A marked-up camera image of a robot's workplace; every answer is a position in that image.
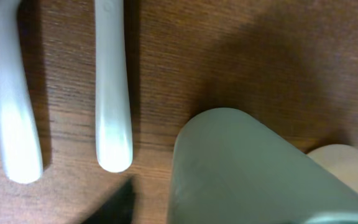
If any cream plastic cup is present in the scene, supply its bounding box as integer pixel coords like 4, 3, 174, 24
308, 144, 358, 193

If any green plastic cup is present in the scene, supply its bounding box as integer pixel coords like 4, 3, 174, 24
167, 108, 358, 223

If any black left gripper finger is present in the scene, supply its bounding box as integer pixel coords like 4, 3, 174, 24
82, 177, 135, 224

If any white plastic spoon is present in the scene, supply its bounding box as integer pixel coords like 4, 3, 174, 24
94, 0, 133, 173

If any white plastic fork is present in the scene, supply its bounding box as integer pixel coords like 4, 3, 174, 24
0, 0, 44, 184

